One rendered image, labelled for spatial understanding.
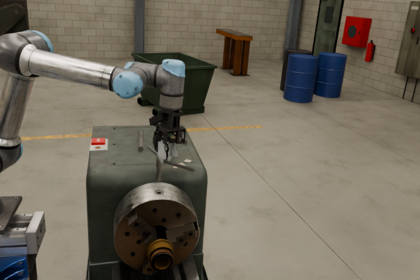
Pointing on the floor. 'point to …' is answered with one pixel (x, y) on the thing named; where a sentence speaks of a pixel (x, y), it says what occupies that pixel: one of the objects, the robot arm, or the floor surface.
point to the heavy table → (237, 39)
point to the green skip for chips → (192, 75)
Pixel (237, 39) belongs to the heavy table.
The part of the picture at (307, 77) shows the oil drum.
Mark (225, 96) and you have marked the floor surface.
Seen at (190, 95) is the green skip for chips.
